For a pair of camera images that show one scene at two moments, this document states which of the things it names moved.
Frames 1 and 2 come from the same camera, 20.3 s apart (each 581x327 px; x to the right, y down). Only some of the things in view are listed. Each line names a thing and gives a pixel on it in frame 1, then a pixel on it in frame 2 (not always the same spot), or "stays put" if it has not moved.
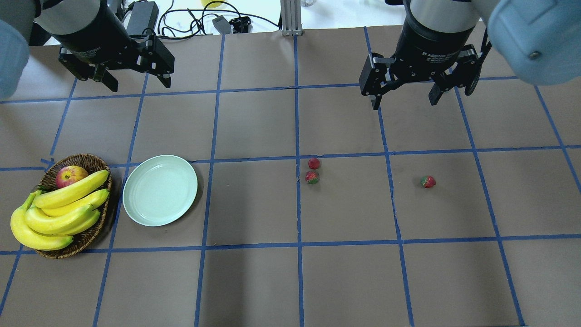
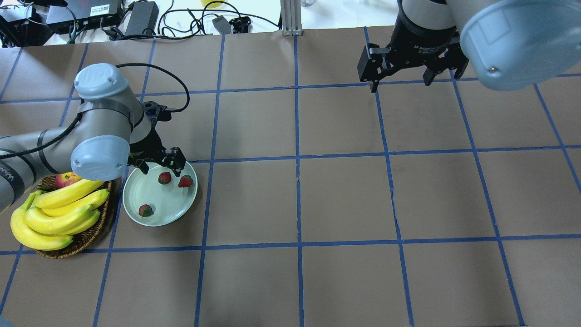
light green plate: x=159 y=190 stays put
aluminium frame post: x=291 y=17 stays put
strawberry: x=313 y=163 -> x=164 y=178
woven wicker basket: x=83 y=239 stays put
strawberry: x=311 y=177 -> x=185 y=181
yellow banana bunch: x=49 y=220 stays put
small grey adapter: x=222 y=24 stays put
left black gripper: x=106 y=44 -> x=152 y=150
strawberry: x=428 y=181 -> x=145 y=210
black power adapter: x=144 y=16 stays put
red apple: x=66 y=175 stays put
